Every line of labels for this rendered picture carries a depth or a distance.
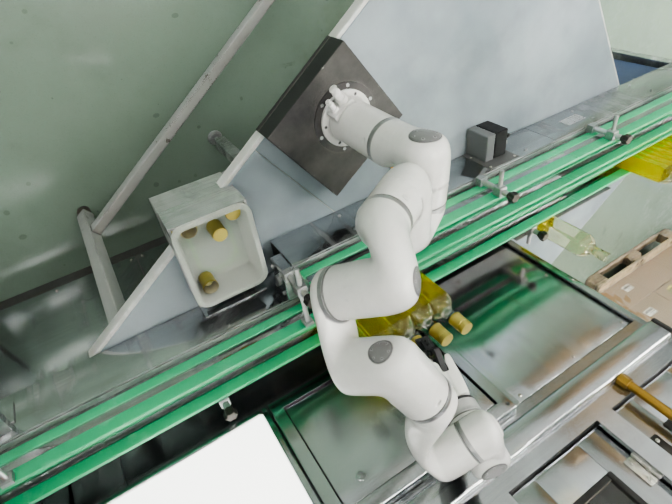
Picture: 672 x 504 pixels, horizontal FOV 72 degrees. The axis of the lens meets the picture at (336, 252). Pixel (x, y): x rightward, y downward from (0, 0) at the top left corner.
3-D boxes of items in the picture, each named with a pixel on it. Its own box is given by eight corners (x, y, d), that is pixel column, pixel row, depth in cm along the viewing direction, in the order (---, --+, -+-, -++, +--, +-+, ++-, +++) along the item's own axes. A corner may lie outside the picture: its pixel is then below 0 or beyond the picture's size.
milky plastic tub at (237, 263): (189, 291, 111) (201, 312, 105) (156, 213, 97) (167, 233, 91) (256, 261, 117) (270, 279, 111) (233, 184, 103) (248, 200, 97)
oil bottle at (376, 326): (331, 306, 121) (378, 360, 106) (328, 291, 118) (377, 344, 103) (349, 297, 123) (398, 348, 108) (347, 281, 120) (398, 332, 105)
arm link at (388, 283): (339, 205, 73) (294, 259, 63) (414, 182, 65) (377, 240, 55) (377, 273, 79) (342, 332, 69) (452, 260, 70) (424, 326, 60)
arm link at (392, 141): (407, 107, 90) (465, 134, 79) (405, 168, 98) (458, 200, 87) (365, 120, 87) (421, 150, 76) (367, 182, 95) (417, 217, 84)
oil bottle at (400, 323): (349, 297, 123) (399, 348, 108) (347, 281, 120) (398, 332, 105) (367, 288, 125) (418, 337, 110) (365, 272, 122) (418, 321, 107)
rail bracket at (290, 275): (288, 308, 113) (314, 340, 104) (275, 255, 102) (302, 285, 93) (299, 302, 114) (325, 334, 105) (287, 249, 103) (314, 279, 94)
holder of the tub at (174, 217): (196, 305, 115) (207, 324, 109) (157, 213, 97) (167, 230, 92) (259, 275, 120) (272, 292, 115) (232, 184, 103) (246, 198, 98)
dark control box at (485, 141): (464, 153, 139) (485, 163, 133) (466, 127, 134) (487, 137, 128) (484, 144, 141) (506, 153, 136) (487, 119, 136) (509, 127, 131)
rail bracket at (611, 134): (582, 132, 144) (623, 147, 134) (588, 109, 139) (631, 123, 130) (591, 128, 145) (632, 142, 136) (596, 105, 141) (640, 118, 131)
